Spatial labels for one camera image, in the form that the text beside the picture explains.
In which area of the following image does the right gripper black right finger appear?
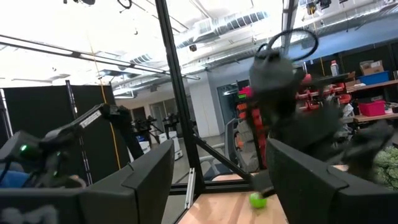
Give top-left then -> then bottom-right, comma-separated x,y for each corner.
266,138 -> 398,224

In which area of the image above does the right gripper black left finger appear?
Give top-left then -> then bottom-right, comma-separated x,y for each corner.
77,139 -> 175,224

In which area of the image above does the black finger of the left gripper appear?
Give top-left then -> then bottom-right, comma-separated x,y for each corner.
251,170 -> 277,199

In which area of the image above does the green round lettuce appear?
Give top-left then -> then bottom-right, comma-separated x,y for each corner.
248,192 -> 268,210

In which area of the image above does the black robot on white base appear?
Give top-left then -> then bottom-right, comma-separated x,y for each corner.
132,114 -> 158,155
158,112 -> 184,161

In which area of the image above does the red parts bin rack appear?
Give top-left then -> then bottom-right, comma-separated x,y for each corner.
235,74 -> 353,170

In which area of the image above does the potted green succulent plant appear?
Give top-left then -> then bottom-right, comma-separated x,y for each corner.
373,146 -> 398,190

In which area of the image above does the wooden shelf rack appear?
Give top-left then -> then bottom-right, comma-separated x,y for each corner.
310,71 -> 398,125

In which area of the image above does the red storage bin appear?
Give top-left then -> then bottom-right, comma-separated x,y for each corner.
358,100 -> 387,118

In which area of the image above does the white bottle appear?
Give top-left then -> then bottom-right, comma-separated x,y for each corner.
330,59 -> 340,77

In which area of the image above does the black partition panel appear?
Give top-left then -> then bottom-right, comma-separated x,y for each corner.
0,84 -> 131,184

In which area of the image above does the blue storage bin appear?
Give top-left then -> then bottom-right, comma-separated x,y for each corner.
357,70 -> 391,86

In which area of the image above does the long ceiling light strip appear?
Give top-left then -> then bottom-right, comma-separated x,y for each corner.
0,33 -> 201,81

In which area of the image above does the cardboard box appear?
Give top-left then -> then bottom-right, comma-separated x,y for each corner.
359,60 -> 384,76

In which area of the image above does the yellow hanging cable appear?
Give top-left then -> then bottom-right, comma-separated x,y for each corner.
88,40 -> 122,170

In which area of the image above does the silver aluminium rail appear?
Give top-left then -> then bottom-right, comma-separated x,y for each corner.
184,167 -> 197,210

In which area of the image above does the black metal table frame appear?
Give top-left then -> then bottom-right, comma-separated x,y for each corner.
154,0 -> 300,195

